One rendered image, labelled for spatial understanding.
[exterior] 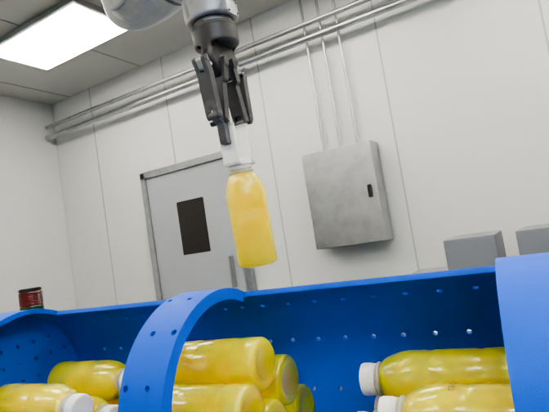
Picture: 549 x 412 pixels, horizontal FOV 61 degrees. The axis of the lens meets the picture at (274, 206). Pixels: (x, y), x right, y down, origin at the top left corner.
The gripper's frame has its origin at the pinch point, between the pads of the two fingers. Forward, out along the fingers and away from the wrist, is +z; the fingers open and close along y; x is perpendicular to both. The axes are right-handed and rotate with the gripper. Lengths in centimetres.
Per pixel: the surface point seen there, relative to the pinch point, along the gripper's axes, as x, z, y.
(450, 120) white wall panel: -3, -25, 319
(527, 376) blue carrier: -38, 27, -29
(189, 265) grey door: 267, 59, 315
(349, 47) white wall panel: 66, -106, 328
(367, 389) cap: -19.6, 34.9, -13.5
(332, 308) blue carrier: -13.9, 26.6, -5.9
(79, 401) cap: 20.1, 33.1, -22.8
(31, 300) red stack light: 86, 25, 17
